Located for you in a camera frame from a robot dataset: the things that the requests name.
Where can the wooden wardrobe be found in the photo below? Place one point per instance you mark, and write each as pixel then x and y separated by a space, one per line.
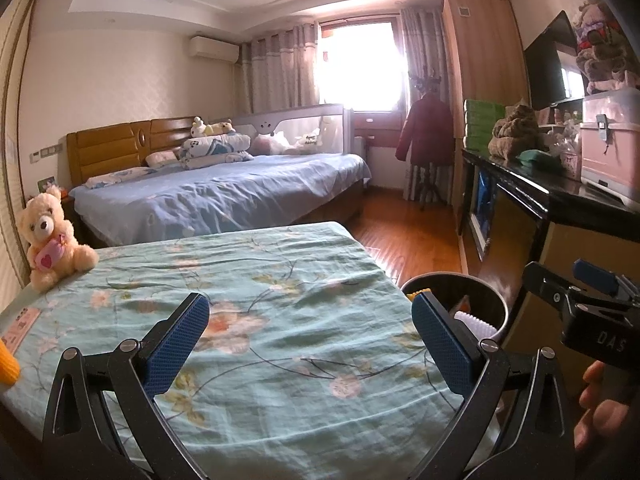
pixel 485 60

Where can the white plush toy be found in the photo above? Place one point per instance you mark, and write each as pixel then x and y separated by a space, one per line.
pixel 198 127

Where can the yellow corn toy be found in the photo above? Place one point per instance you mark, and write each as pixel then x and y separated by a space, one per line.
pixel 7 365

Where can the dark wooden nightstand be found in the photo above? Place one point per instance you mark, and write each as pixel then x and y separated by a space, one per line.
pixel 70 205

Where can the floral pillow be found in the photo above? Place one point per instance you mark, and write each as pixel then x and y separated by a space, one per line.
pixel 162 158

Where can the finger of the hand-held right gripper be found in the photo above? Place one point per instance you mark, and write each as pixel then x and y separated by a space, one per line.
pixel 595 275
pixel 545 287

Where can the coat stand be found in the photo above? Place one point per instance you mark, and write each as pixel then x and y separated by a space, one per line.
pixel 427 185

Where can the wall switch panel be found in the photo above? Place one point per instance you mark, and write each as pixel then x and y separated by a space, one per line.
pixel 46 152

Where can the bed with blue sheet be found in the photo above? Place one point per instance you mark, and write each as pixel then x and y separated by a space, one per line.
pixel 225 195

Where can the brown plush bear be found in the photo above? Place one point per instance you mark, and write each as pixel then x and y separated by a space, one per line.
pixel 600 50

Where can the orange foam fruit net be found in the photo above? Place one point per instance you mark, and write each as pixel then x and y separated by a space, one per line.
pixel 420 294

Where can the wooden desk with drawers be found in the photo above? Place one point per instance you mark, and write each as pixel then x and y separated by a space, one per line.
pixel 380 127

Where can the person's right hand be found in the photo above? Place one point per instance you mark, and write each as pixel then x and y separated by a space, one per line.
pixel 610 420

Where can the white air conditioner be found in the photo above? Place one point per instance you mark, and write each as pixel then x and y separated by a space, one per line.
pixel 212 50

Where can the wooden headboard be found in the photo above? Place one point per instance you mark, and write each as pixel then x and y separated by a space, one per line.
pixel 110 150

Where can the pink plush toy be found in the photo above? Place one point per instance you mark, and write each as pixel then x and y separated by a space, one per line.
pixel 270 142

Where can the bright window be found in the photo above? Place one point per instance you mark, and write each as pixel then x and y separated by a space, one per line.
pixel 360 65

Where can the brown plush toy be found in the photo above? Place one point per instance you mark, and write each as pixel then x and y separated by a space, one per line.
pixel 515 130

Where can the pink storage box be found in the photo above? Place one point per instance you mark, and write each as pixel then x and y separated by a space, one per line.
pixel 615 150

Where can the black glass cabinet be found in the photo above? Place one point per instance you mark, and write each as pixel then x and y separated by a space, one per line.
pixel 525 195

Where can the teal cloth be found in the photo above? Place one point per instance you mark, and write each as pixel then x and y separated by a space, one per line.
pixel 537 160

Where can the white foam fruit net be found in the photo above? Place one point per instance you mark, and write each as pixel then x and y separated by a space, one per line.
pixel 475 322

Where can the teal floral tablecloth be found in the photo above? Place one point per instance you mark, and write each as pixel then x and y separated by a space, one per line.
pixel 275 310

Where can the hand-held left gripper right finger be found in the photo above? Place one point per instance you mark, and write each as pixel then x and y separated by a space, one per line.
pixel 440 345

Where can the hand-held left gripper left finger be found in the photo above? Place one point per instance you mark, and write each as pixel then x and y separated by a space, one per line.
pixel 177 345

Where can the cream teddy bear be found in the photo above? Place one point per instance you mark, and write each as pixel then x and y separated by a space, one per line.
pixel 45 225

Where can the grey patterned curtain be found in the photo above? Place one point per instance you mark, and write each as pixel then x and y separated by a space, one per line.
pixel 425 45
pixel 280 70

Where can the pink card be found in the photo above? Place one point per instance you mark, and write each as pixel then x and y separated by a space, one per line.
pixel 22 327

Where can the long blue pillow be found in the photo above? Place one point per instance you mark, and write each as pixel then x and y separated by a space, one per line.
pixel 120 177

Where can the yellow plush toy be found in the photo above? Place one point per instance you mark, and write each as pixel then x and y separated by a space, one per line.
pixel 220 127

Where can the dark round waste bin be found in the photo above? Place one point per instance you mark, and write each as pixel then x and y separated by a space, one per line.
pixel 480 290

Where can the stack of green boxes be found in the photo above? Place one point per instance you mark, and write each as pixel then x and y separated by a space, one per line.
pixel 482 125

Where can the black television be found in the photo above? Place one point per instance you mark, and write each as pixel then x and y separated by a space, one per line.
pixel 547 70

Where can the grey bed guard rail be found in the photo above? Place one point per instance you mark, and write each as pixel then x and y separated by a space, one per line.
pixel 300 125

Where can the small photo frame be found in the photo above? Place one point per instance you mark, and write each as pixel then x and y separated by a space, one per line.
pixel 46 184

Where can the dark red coat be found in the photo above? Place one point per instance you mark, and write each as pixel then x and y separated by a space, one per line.
pixel 425 130

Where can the panda print pillow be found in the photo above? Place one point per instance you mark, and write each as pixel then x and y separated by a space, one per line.
pixel 215 147

